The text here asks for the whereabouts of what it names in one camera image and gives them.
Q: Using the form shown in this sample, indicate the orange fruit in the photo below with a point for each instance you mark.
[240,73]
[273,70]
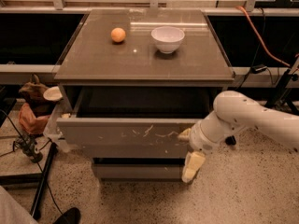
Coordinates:
[118,35]

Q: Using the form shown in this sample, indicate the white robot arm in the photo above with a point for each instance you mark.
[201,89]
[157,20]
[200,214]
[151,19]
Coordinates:
[232,113]

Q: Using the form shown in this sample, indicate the small white dish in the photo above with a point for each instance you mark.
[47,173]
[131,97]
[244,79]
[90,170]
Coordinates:
[53,94]

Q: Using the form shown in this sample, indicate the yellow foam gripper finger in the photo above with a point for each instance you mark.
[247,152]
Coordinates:
[193,162]
[185,135]

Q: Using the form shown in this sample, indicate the black clamp tool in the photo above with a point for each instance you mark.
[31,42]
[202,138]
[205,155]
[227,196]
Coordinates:
[27,144]

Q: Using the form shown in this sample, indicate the grey drawer cabinet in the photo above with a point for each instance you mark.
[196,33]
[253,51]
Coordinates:
[94,60]

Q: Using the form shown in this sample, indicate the black tripod leg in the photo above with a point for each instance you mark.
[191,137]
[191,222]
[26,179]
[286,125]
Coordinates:
[42,183]

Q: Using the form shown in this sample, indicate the white bowl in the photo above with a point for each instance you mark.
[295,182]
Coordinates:
[167,39]

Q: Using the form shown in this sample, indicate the black power adapter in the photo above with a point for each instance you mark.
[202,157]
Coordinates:
[256,69]

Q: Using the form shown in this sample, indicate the black shoe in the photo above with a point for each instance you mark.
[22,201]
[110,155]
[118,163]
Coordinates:
[71,216]

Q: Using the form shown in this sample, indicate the clear plastic bin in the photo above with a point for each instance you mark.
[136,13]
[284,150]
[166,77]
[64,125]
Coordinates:
[53,132]

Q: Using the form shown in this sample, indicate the grey top drawer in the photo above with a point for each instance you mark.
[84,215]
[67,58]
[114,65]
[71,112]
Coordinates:
[133,122]

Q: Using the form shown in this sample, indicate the orange cloth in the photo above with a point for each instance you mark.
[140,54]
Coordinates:
[30,122]

